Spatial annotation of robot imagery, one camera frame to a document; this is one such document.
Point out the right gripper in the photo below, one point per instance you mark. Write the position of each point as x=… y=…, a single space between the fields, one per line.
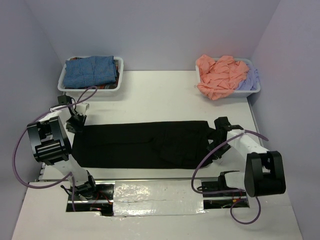
x=219 y=153

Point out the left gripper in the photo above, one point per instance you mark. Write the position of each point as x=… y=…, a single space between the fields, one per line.
x=80 y=127

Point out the black long sleeve shirt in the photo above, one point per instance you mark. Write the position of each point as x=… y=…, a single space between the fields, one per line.
x=146 y=145

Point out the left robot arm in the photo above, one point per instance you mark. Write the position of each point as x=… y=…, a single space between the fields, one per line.
x=51 y=145

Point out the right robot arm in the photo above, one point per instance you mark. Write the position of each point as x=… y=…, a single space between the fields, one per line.
x=263 y=173

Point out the blue checkered folded shirt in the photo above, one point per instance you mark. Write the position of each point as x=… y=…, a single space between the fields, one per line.
x=87 y=72

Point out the right white plastic basket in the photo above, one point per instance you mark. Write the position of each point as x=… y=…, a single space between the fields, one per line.
x=236 y=93

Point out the orange pink shirt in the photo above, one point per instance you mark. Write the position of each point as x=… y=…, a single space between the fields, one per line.
x=220 y=78

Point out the lavender shirt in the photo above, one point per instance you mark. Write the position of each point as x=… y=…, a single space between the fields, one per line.
x=252 y=80

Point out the silver foil tape cover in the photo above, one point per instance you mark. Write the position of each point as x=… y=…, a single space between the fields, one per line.
x=156 y=198

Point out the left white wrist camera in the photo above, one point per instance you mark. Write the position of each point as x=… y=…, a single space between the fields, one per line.
x=81 y=108

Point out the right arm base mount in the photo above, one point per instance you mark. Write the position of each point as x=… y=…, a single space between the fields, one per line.
x=222 y=200

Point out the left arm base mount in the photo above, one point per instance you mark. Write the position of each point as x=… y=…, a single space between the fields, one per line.
x=101 y=201

